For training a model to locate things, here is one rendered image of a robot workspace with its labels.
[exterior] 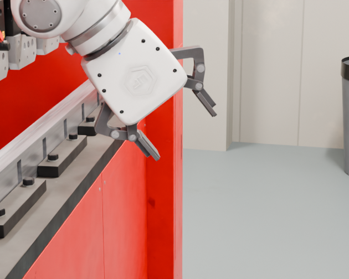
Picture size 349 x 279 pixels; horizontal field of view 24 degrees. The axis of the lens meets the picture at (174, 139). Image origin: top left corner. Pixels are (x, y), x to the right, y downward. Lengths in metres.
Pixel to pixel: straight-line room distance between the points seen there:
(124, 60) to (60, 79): 1.97
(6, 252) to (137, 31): 0.77
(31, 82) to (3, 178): 1.17
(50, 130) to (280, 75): 3.42
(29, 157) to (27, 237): 0.35
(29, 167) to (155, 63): 1.06
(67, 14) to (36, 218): 0.97
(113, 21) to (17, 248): 0.79
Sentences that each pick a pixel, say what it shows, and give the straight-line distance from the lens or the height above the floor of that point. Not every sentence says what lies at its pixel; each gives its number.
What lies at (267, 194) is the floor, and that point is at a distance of 4.56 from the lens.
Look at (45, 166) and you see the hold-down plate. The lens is 2.06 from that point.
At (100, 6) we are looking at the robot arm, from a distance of 0.95.
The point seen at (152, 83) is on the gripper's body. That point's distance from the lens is 0.99.
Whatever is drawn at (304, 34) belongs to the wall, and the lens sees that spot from 5.37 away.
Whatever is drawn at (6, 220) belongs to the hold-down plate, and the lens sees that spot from 1.71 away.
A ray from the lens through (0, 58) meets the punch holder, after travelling 1.75.
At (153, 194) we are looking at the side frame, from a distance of 2.97.
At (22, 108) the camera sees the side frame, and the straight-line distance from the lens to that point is 3.00.
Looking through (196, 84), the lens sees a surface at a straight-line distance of 1.01.
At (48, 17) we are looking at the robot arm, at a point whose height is 1.41.
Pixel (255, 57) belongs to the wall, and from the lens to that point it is 5.43.
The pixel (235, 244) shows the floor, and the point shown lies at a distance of 3.88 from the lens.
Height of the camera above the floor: 1.51
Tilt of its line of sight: 16 degrees down
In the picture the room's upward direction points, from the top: straight up
